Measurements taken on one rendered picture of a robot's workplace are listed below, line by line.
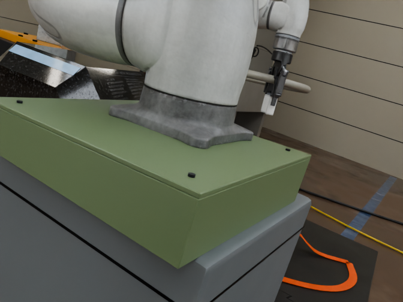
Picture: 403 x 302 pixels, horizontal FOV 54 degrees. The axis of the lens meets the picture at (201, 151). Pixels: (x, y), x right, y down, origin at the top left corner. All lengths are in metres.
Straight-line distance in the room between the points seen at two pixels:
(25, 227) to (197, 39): 0.36
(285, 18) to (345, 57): 5.01
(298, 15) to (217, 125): 0.96
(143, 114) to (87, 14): 0.17
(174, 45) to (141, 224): 0.26
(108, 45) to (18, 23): 8.07
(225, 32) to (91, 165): 0.26
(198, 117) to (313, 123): 5.98
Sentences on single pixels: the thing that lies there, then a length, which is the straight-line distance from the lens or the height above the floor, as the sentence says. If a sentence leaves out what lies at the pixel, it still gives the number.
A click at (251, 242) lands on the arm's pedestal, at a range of 0.53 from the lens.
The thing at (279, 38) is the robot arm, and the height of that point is 1.11.
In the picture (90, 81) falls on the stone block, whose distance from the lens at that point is 1.38.
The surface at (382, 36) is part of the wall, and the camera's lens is 6.44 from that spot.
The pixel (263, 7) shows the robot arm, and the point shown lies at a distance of 1.51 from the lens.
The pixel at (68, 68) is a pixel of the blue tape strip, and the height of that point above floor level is 0.82.
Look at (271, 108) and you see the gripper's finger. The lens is 1.51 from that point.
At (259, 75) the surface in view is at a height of 0.97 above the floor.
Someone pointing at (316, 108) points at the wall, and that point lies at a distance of 6.52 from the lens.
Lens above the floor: 1.01
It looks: 14 degrees down
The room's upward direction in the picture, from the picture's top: 16 degrees clockwise
